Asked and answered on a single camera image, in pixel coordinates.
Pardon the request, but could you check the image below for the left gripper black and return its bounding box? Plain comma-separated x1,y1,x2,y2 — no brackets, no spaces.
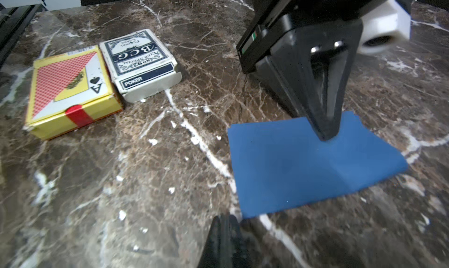
237,0,412,141

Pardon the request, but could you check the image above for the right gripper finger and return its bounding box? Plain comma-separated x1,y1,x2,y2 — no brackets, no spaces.
198,214,250,268

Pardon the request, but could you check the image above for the blue square paper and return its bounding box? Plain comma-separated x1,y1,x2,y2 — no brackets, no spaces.
228,111,408,218

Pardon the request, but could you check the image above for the blue white poker card box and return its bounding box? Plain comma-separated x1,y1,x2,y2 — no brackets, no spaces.
99,29,182,103

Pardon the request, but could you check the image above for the yellow red card box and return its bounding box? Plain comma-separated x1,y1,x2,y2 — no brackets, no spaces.
23,46,123,140

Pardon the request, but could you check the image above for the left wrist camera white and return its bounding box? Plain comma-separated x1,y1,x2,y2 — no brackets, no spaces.
357,0,411,56

